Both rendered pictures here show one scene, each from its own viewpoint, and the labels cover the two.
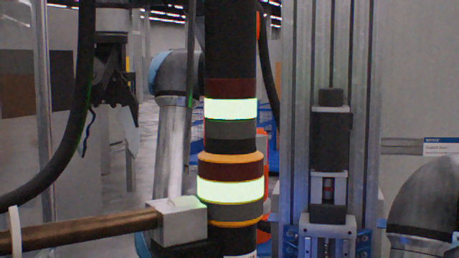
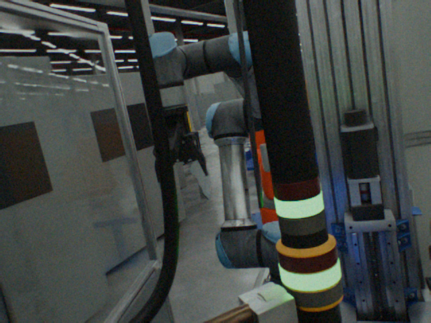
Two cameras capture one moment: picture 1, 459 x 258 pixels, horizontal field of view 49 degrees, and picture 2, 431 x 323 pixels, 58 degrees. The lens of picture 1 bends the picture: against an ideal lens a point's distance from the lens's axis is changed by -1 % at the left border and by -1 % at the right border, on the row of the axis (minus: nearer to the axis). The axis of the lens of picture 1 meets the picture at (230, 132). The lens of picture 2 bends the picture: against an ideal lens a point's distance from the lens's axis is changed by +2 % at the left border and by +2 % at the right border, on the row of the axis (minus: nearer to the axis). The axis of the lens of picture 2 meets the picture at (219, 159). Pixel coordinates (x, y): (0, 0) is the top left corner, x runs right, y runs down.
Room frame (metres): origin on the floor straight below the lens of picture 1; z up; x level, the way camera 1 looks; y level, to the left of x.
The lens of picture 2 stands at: (0.06, 0.01, 1.70)
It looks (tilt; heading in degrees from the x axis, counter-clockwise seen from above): 10 degrees down; 8
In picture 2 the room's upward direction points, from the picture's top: 11 degrees counter-clockwise
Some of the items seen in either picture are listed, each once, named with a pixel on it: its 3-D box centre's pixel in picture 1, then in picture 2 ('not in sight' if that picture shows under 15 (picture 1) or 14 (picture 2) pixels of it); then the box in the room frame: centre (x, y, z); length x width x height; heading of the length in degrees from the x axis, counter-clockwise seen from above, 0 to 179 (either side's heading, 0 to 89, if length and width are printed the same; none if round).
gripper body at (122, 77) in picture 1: (109, 71); (178, 135); (0.88, 0.21, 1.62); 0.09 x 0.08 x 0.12; 176
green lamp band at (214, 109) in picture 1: (230, 107); (298, 202); (0.33, 0.00, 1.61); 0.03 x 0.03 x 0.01
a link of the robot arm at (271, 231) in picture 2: not in sight; (281, 245); (1.16, 0.03, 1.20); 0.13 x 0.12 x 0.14; 80
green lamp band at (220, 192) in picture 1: (230, 184); (309, 267); (0.33, 0.00, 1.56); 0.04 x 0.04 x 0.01
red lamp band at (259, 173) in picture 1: (230, 165); (306, 251); (0.33, 0.00, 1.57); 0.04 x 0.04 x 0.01
